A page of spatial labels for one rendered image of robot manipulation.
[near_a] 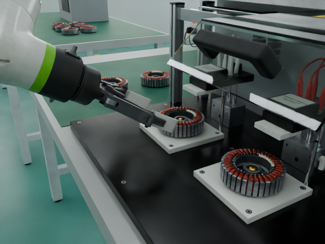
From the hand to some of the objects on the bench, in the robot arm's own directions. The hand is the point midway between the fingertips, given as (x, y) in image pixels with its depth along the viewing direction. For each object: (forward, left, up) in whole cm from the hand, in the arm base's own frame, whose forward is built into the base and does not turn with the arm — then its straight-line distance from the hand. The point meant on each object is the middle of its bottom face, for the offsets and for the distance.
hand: (156, 114), depth 72 cm
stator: (+6, +42, -7) cm, 43 cm away
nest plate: (+6, -24, -7) cm, 26 cm away
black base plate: (+7, -12, -9) cm, 17 cm away
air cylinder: (+20, -25, -7) cm, 33 cm away
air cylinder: (+21, -1, -6) cm, 22 cm away
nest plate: (+6, 0, -6) cm, 9 cm away
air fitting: (+19, -29, -6) cm, 35 cm away
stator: (+6, 0, -5) cm, 8 cm away
